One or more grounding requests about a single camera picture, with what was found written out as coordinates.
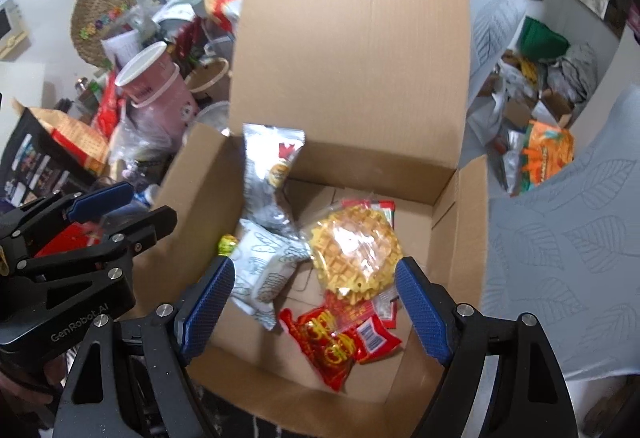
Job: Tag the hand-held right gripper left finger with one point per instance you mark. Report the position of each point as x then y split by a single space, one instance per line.
210 308

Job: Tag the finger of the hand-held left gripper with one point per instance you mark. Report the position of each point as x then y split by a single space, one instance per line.
100 203
150 225

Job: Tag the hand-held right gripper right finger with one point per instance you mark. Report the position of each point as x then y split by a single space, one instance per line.
420 313

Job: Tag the yellow-green candy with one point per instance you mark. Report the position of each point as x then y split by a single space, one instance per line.
226 245

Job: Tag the white patterned snack packet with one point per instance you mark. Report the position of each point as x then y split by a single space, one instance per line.
265 268

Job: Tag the yellow waffle packet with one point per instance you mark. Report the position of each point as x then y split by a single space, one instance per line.
350 253

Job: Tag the red snack packet yellow print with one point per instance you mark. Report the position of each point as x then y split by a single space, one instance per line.
320 343

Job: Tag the silver snack packet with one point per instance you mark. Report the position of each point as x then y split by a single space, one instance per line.
265 178

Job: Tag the brown cardboard box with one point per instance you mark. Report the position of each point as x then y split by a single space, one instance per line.
350 42

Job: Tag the red plastic container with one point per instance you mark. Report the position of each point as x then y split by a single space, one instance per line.
65 239

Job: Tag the orange and yellow packet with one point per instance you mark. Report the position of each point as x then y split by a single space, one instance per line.
75 137

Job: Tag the clear plastic bag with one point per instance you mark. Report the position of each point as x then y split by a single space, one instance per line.
145 142

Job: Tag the black printed bag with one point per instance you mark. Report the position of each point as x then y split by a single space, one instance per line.
35 162

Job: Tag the red foil packet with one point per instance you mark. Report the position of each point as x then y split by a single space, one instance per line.
110 110

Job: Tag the pink panda print paper cup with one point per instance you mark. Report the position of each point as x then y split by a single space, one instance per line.
175 107

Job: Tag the large grey leaf-print chair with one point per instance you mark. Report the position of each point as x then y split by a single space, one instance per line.
575 243

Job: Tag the dark red glossy wrapper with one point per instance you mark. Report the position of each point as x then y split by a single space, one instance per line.
187 40

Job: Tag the round woven mat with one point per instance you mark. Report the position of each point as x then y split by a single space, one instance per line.
95 12

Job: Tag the orange snack bag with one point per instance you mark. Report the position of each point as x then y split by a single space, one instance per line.
547 152

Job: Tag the white plastic bag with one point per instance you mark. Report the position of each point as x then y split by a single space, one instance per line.
487 117

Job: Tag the white and green box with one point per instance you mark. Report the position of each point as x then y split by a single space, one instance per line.
182 5

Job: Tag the grey cloth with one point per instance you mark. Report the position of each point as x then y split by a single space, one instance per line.
572 70

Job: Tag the small grey leaf-print chair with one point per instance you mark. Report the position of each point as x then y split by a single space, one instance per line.
492 32

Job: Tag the green bag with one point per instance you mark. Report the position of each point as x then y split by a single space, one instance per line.
542 40

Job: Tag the wall intercom panel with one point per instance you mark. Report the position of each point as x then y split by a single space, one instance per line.
12 30

